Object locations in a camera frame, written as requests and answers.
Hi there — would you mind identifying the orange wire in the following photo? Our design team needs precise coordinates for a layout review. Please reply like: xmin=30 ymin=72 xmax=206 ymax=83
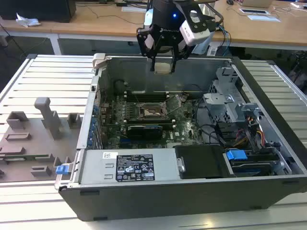
xmin=254 ymin=129 xmax=265 ymax=146

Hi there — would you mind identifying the black graphics card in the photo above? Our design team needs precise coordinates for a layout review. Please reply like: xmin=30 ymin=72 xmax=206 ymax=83
xmin=126 ymin=124 xmax=164 ymax=139

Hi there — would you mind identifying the beige flat box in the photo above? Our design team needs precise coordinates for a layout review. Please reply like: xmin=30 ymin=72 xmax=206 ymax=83
xmin=240 ymin=0 xmax=274 ymax=7

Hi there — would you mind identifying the crumpled white paper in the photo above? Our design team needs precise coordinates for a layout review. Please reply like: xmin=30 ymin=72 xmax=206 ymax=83
xmin=15 ymin=12 xmax=42 ymax=27

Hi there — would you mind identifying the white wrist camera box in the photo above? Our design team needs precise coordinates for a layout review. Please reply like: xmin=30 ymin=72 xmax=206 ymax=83
xmin=179 ymin=9 xmax=212 ymax=46

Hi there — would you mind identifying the green motherboard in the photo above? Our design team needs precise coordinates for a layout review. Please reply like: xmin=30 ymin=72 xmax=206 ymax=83
xmin=97 ymin=92 xmax=208 ymax=150

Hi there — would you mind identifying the black monitor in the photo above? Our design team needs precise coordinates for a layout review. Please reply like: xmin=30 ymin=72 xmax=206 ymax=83
xmin=0 ymin=0 xmax=77 ymax=24

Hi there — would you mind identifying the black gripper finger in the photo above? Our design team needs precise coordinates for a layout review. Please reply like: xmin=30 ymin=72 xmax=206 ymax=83
xmin=170 ymin=38 xmax=192 ymax=73
xmin=136 ymin=27 xmax=159 ymax=72

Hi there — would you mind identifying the black plastic shroud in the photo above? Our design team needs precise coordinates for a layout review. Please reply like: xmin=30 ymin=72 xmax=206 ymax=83
xmin=172 ymin=144 xmax=235 ymax=180

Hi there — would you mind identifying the black wire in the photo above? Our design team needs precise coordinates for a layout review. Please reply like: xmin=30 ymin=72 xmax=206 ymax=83
xmin=193 ymin=97 xmax=205 ymax=135
xmin=198 ymin=128 xmax=227 ymax=147

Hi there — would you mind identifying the white framed tablet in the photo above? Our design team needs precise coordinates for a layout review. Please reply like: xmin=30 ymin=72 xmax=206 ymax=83
xmin=239 ymin=8 xmax=269 ymax=16

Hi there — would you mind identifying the silver drive cage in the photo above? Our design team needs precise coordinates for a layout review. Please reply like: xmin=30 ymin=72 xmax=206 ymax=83
xmin=202 ymin=66 xmax=264 ymax=125

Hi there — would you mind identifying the silver CPU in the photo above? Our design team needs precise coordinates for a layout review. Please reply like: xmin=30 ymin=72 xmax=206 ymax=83
xmin=154 ymin=62 xmax=172 ymax=75

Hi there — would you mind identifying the silver power supply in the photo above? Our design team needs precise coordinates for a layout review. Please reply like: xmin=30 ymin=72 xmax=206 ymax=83
xmin=71 ymin=148 xmax=181 ymax=185

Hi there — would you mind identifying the silver metal handle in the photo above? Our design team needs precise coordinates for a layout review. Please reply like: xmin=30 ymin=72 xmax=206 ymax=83
xmin=176 ymin=157 xmax=187 ymax=173

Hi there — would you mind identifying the black PC case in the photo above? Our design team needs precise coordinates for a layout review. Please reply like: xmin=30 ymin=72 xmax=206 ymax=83
xmin=54 ymin=53 xmax=307 ymax=222

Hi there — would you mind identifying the blue case latch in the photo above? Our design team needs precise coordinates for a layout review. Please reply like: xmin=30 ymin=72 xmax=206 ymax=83
xmin=55 ymin=163 xmax=70 ymax=175

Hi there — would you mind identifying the black power connector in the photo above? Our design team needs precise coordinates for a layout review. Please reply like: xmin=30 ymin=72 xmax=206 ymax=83
xmin=215 ymin=122 xmax=232 ymax=141

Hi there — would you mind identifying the beige case latch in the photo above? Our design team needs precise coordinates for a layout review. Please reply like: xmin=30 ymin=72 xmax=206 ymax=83
xmin=92 ymin=53 xmax=107 ymax=70

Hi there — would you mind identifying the blue disk carrier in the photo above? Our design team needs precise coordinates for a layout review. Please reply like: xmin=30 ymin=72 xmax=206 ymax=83
xmin=225 ymin=149 xmax=263 ymax=177

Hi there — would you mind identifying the blue cable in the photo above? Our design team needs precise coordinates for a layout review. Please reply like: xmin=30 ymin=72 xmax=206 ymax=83
xmin=217 ymin=23 xmax=233 ymax=57

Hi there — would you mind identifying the metal socket cover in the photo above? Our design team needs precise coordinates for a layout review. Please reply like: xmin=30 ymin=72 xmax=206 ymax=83
xmin=163 ymin=94 xmax=183 ymax=119

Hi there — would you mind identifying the wooden desk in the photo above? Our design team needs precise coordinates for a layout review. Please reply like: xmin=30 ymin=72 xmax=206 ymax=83
xmin=0 ymin=0 xmax=307 ymax=52

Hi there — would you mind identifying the black power supply label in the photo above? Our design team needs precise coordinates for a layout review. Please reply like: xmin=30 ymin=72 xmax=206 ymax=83
xmin=116 ymin=154 xmax=156 ymax=182

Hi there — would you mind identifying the white paper sheet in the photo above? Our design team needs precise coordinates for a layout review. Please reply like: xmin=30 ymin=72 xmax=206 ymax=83
xmin=121 ymin=6 xmax=147 ymax=12
xmin=247 ymin=14 xmax=282 ymax=23

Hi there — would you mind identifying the grey parts rack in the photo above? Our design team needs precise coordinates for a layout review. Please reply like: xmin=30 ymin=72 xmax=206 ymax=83
xmin=0 ymin=97 xmax=83 ymax=184

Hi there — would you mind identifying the green RAM stick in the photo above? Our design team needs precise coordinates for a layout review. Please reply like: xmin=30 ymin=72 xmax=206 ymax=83
xmin=0 ymin=154 xmax=50 ymax=161

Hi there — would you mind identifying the yellow wire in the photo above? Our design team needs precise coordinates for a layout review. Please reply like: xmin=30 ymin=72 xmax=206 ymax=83
xmin=231 ymin=140 xmax=249 ymax=148

